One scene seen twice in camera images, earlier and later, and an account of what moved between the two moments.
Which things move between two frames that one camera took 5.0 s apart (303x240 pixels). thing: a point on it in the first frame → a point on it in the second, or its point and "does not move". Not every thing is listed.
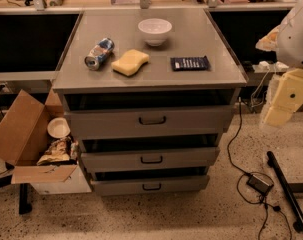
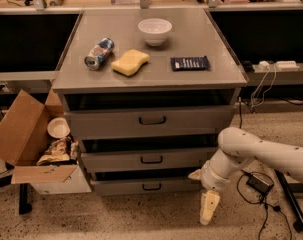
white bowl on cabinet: [155, 30] does not move
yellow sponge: [130, 62] does not move
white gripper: [295, 40] → [210, 178]
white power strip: [280, 67] does not move
